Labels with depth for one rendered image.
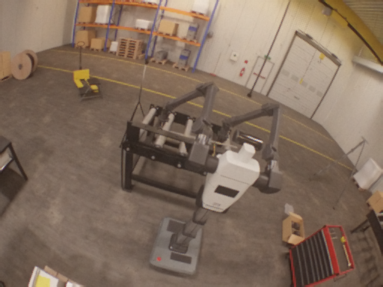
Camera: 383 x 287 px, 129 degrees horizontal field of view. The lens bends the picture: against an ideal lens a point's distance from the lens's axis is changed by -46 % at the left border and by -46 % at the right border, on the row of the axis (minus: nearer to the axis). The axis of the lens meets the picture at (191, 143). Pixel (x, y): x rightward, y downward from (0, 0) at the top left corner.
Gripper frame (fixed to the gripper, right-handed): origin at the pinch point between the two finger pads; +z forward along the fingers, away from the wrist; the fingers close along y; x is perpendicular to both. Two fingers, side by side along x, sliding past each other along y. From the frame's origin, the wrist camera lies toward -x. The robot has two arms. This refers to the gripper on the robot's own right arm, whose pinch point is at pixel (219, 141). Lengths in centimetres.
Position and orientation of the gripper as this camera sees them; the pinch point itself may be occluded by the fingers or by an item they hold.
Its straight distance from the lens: 160.8
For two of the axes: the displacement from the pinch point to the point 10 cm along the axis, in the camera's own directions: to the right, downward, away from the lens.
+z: -2.9, 7.6, 5.9
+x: -1.1, 5.8, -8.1
